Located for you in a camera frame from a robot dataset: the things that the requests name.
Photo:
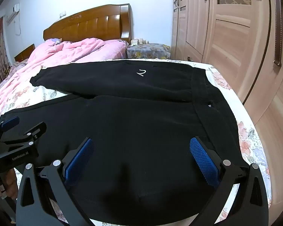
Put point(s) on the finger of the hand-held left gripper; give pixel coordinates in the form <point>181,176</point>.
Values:
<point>33,130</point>
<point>10,122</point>

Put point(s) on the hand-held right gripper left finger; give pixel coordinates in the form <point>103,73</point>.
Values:
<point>80,160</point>

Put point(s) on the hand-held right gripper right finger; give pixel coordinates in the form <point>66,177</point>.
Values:
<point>202,160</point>

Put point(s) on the black pants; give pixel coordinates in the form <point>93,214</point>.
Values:
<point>136,113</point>

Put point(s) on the person's left hand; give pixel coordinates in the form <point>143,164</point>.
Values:
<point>10,183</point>

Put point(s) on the bed with floral sheet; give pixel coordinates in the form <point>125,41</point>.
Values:
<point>250,141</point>

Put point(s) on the wooden nightstand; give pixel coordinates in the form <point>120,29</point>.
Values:
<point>23,53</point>

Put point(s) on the pink quilt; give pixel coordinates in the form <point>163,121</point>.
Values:
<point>61,51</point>

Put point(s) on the purple pillow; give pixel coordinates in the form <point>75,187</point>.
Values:
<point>52,41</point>

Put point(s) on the white air conditioner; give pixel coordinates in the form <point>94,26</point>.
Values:
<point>13,11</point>

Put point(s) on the nightstand with floral cover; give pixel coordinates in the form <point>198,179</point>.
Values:
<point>148,51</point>

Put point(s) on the wooden headboard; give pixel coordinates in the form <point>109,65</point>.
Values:
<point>96,23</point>

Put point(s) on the wooden wardrobe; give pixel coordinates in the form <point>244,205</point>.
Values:
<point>238,40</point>

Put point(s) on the white container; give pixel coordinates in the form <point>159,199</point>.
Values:
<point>134,42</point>

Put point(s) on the wall socket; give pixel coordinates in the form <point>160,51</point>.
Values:
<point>63,13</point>

